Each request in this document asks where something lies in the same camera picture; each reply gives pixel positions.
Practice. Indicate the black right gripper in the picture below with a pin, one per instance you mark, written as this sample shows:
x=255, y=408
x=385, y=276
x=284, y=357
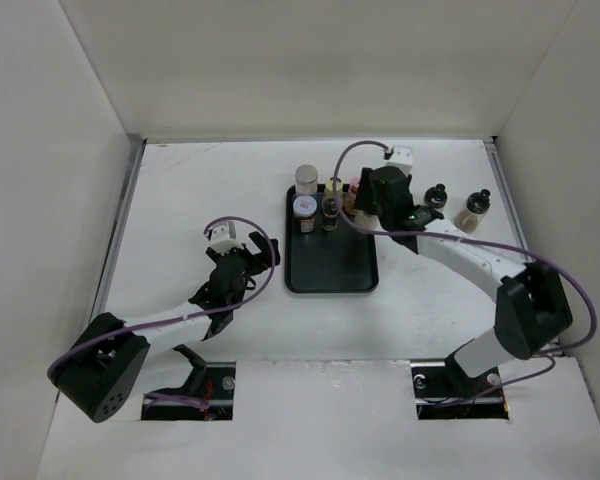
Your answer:
x=366, y=186

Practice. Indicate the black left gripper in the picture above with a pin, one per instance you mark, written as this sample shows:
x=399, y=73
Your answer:
x=258, y=261

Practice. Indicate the pink cap spice bottle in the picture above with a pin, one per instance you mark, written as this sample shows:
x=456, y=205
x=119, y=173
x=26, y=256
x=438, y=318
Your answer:
x=350, y=197

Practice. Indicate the yellow cap spice bottle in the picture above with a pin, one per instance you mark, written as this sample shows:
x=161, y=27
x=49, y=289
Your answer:
x=333, y=188

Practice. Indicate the small dark spice bottle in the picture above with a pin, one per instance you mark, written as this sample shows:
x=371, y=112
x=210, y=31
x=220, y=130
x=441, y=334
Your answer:
x=330, y=213

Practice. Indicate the dark sauce jar white lid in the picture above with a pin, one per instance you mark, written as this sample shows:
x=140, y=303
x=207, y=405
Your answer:
x=304, y=208

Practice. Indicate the tall jar silver lid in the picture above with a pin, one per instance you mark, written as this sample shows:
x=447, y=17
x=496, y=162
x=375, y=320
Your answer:
x=306, y=180

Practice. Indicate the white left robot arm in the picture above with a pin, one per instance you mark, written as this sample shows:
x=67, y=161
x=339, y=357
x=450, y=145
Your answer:
x=100, y=371

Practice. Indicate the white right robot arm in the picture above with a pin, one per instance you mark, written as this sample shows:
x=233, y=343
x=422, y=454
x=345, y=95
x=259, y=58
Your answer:
x=531, y=308

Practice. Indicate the black pump bottle left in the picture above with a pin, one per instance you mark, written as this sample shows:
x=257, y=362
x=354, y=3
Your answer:
x=436, y=197

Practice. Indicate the black pump bottle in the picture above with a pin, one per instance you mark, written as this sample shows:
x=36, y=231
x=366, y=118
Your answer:
x=436, y=197
x=476, y=206

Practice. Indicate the black rectangular tray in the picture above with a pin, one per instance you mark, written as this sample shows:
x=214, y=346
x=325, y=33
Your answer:
x=340, y=261

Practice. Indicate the black pump bottle right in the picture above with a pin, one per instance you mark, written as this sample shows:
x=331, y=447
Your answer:
x=476, y=206

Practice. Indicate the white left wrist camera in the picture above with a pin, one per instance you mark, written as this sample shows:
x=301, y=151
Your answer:
x=222, y=237

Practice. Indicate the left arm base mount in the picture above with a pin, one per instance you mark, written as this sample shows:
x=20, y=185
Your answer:
x=207, y=394

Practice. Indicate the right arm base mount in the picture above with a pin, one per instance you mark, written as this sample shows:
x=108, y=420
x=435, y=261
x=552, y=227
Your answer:
x=443, y=392

